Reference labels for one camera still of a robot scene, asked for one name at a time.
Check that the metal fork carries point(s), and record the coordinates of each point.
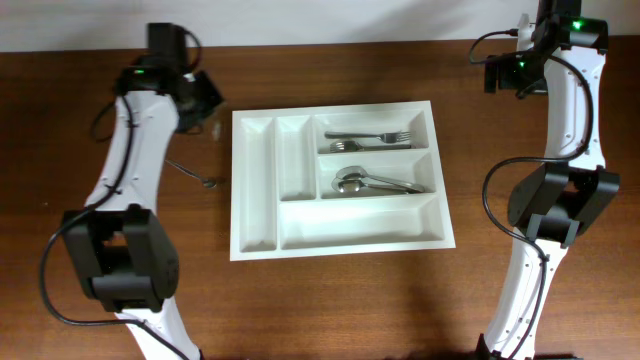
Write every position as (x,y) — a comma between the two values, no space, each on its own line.
(343,146)
(387,138)

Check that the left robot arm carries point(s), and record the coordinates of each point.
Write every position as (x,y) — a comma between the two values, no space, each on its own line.
(122,256)

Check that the white cutlery tray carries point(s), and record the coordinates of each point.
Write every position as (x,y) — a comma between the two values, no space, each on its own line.
(282,201)

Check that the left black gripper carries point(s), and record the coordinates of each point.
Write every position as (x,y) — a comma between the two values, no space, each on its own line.
(212,97)

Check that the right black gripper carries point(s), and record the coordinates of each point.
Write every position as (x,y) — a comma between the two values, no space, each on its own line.
(507,77)

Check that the small teaspoon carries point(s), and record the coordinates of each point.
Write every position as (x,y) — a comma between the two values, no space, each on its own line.
(217,130)
(207,182)

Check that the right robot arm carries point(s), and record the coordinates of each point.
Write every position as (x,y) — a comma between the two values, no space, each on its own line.
(560,54)

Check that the large metal spoon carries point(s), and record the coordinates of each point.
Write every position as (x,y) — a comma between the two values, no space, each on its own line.
(353,172)
(356,185)

